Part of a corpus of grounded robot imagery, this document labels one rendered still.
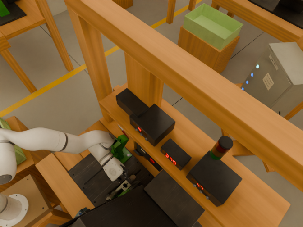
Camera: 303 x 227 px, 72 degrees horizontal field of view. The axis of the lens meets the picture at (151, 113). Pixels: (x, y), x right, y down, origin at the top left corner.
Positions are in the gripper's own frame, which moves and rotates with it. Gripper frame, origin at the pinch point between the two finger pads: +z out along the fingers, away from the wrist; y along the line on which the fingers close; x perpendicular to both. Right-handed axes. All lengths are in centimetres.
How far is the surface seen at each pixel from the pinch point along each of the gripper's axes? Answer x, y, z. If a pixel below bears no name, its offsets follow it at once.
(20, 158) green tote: 9, -69, -64
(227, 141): -17, 61, 11
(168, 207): -0.4, 10.7, 23.5
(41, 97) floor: 121, -120, -155
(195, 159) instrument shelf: -7.1, 42.7, 11.0
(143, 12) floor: 300, 35, -199
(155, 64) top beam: -27, 63, -24
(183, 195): 6.4, 17.8, 25.1
